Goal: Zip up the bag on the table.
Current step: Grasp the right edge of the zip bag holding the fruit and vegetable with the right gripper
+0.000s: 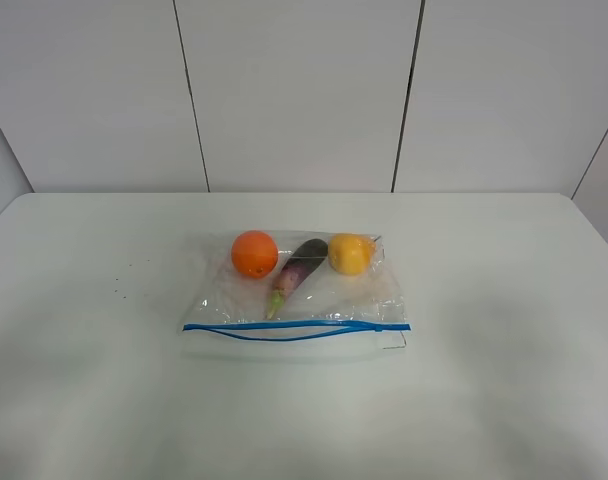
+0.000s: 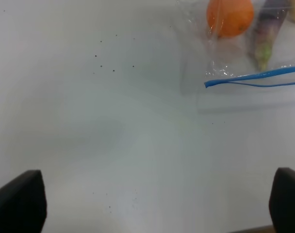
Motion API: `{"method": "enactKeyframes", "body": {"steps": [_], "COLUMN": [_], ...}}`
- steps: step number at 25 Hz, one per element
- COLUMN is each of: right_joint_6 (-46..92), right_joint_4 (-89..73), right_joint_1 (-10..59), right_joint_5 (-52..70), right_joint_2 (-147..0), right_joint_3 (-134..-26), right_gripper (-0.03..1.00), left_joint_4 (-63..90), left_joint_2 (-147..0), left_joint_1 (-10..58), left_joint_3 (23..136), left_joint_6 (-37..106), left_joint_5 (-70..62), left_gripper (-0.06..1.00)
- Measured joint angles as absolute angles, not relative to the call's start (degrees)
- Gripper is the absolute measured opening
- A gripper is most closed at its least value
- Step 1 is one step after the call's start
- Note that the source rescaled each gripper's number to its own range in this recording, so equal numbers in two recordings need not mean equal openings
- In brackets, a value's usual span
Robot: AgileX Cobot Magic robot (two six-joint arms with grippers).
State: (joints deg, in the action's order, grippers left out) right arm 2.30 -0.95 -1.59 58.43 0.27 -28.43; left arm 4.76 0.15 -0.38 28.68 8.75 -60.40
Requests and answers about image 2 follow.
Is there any purple eggplant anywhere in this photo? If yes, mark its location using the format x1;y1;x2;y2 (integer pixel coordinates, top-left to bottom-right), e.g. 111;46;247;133
253;0;290;72

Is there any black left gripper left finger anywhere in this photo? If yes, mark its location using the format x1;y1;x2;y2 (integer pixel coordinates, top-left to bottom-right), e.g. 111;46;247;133
0;170;47;233

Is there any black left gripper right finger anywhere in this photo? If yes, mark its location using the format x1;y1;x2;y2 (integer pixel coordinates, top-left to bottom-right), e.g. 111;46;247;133
269;167;295;233

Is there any clear zip bag blue zipper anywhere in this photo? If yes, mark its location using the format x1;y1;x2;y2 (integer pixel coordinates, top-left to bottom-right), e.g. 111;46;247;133
178;0;295;87

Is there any orange fruit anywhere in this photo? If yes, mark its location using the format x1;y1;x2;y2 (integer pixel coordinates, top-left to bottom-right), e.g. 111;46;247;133
206;0;254;38

